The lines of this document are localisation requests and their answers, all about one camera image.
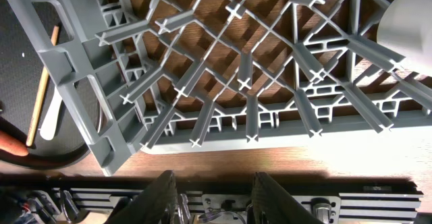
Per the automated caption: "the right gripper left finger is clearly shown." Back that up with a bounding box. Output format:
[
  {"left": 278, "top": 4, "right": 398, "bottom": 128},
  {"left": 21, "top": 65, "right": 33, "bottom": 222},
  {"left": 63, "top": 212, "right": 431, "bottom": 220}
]
[{"left": 106, "top": 170, "right": 178, "bottom": 224}]

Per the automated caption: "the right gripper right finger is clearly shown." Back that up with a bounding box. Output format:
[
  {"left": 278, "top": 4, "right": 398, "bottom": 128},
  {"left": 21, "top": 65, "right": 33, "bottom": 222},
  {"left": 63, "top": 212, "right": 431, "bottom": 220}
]
[{"left": 251, "top": 172, "right": 314, "bottom": 224}]

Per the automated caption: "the white plastic fork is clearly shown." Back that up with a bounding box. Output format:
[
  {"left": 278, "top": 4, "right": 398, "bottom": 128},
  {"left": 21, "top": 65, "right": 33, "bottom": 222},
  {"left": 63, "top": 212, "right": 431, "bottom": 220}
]
[{"left": 39, "top": 87, "right": 63, "bottom": 141}]

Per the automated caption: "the orange carrot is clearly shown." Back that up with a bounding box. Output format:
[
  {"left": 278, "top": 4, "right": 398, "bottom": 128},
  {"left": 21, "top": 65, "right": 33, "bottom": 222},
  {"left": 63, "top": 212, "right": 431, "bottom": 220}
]
[{"left": 0, "top": 131, "right": 29, "bottom": 157}]

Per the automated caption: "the wooden chopstick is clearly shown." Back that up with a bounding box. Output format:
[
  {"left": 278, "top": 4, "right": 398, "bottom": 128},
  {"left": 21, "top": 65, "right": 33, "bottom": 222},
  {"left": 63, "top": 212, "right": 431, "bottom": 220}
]
[{"left": 26, "top": 24, "right": 61, "bottom": 147}]

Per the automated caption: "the white cup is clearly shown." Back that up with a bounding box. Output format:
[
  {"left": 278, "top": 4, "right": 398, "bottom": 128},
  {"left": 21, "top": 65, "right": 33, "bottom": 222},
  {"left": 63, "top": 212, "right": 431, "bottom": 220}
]
[{"left": 377, "top": 0, "right": 431, "bottom": 76}]

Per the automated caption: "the grey dishwasher rack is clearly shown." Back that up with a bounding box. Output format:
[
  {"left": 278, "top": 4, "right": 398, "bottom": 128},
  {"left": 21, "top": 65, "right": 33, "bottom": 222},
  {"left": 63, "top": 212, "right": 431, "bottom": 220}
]
[{"left": 0, "top": 0, "right": 432, "bottom": 177}]

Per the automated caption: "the round black tray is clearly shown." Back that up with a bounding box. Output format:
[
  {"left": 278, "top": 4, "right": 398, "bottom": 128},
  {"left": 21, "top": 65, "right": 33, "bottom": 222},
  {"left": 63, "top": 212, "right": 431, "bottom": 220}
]
[{"left": 1, "top": 0, "right": 90, "bottom": 170}]

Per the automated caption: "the black aluminium rail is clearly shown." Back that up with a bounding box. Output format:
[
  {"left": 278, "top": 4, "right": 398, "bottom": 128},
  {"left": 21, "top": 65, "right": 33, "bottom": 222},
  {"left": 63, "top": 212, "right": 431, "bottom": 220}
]
[{"left": 1, "top": 175, "right": 422, "bottom": 223}]

